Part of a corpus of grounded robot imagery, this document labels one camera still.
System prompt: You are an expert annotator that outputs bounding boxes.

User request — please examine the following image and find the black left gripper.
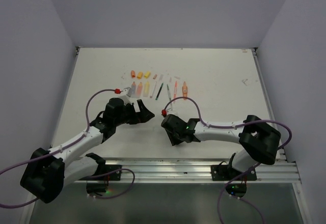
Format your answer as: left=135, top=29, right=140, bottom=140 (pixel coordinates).
left=114, top=99, right=154, bottom=126

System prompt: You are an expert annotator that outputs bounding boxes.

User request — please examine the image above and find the white pen with tan cap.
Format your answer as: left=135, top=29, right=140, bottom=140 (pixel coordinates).
left=150, top=82, right=157, bottom=98

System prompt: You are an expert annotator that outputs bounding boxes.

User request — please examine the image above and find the yellow highlighter marker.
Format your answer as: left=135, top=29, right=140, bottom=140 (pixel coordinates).
left=143, top=81, right=150, bottom=97

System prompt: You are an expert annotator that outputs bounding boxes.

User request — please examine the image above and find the orange highlighter marker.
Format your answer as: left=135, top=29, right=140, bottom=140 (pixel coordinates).
left=135, top=82, right=143, bottom=98

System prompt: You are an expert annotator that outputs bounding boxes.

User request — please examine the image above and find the white marker with peach tip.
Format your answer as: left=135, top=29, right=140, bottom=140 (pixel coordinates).
left=130, top=82, right=137, bottom=97

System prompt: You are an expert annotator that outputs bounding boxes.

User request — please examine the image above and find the green clear pen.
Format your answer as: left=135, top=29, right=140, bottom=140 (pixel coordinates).
left=155, top=82, right=164, bottom=100

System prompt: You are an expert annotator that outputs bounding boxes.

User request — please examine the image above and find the orange marker cap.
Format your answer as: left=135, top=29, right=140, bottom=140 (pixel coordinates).
left=137, top=72, right=143, bottom=79

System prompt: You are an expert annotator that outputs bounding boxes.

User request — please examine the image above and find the yellow marker cap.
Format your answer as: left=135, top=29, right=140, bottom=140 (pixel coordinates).
left=144, top=71, right=151, bottom=79

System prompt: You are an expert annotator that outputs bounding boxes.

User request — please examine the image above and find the peach marker cap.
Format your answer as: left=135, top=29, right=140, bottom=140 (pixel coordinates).
left=130, top=70, right=135, bottom=78

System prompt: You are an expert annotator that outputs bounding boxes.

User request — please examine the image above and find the orange clear highlighter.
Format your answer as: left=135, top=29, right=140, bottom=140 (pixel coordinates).
left=182, top=81, right=188, bottom=100

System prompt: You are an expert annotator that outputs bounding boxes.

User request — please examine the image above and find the thin orange pen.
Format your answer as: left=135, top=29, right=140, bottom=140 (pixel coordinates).
left=173, top=81, right=178, bottom=99

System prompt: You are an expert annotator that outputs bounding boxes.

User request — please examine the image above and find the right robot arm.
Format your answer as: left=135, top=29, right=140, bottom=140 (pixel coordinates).
left=161, top=114, right=281, bottom=180

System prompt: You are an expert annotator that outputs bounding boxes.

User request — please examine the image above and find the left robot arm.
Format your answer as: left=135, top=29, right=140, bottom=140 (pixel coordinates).
left=20, top=98, right=155, bottom=204

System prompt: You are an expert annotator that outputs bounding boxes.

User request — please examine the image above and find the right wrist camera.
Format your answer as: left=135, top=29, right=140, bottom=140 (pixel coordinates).
left=161, top=107, right=178, bottom=118

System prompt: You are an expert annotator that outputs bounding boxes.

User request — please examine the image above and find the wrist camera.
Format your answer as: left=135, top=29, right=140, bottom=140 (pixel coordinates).
left=118, top=87, right=140, bottom=112
left=161, top=107, right=178, bottom=118

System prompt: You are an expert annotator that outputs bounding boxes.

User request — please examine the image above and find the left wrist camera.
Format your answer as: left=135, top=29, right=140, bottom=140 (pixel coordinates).
left=118, top=87, right=140, bottom=112

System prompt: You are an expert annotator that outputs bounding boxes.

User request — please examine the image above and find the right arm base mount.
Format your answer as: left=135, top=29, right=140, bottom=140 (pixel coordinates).
left=210, top=156, right=257, bottom=198

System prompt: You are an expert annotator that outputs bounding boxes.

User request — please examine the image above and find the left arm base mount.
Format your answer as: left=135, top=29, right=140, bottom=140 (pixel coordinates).
left=80, top=153, right=122, bottom=199

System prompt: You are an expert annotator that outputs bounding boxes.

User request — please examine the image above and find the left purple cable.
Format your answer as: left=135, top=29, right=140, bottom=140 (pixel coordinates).
left=0, top=88, right=122, bottom=209

